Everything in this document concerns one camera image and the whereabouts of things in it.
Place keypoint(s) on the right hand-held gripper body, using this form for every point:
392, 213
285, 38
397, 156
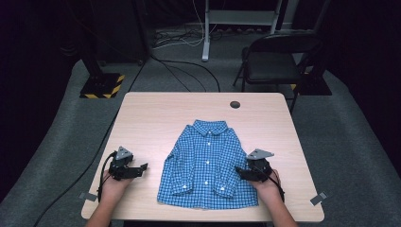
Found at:
260, 168

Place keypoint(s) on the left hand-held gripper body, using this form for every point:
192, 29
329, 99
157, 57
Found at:
121, 164

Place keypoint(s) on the blue plaid shirt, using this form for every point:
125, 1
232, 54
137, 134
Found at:
206, 170

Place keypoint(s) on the person's right hand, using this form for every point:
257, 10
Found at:
271, 189

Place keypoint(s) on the person's left hand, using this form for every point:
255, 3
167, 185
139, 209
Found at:
112, 189

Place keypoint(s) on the grey tape tab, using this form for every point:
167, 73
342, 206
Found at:
88, 196
319, 198

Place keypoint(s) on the black table grommet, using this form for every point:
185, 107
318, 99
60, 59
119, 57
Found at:
235, 104

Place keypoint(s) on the black stand with striped base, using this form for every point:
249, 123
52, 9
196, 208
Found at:
101, 85

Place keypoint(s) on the black folding chair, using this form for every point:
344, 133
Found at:
271, 66

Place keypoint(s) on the black cabinet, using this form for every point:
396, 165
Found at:
119, 28

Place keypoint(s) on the white metal stand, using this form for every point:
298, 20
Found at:
206, 31

